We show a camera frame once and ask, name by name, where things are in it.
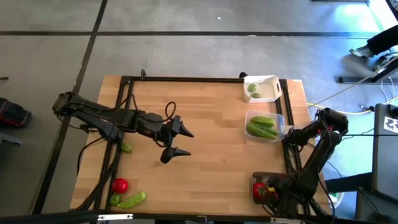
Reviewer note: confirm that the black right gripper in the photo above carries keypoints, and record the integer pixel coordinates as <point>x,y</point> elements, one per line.
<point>283,194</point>

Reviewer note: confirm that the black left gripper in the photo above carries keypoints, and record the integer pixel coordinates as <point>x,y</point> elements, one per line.
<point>161,130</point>

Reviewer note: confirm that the small green lime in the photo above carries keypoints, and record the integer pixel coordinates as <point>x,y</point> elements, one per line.
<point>115,199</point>
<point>255,95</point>
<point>252,87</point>
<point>126,147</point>

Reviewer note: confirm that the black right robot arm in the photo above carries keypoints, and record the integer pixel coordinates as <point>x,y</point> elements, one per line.
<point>320,149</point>

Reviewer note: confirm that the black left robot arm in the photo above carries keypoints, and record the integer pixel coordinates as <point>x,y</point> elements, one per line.
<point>93,113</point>

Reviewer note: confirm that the dark grey plastic container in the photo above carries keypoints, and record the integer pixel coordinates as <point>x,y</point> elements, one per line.
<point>256,177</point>

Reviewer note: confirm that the clear plastic container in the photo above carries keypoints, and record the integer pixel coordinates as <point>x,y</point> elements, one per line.
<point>280,123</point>

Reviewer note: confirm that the white plastic basket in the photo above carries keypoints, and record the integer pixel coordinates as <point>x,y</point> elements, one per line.
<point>269,88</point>

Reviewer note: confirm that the grey cabinet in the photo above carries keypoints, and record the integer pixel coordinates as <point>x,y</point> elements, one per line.
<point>385,161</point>

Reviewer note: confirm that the black white marker tag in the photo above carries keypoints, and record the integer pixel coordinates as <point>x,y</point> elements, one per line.
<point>391,124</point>

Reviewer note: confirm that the black floor stand bar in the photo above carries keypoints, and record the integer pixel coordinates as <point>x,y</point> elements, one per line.
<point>357,79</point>

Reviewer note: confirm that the black horizontal bar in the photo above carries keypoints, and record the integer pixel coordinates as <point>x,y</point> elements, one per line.
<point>46,217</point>

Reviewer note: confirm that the person's shoe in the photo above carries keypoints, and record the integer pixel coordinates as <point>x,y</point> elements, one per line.
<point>361,51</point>

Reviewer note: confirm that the red and black bag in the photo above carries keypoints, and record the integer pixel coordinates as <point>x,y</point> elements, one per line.
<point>14,113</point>

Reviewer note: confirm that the grey floor object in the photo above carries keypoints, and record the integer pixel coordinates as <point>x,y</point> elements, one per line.
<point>9,140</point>

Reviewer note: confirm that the person's leg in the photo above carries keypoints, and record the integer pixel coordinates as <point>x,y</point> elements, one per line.
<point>384,40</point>

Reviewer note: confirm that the silver metal bracket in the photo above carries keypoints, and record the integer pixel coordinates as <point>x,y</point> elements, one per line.
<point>115,216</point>
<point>287,220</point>

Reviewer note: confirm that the black table frame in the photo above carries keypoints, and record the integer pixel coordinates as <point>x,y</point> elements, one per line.
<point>192,79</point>

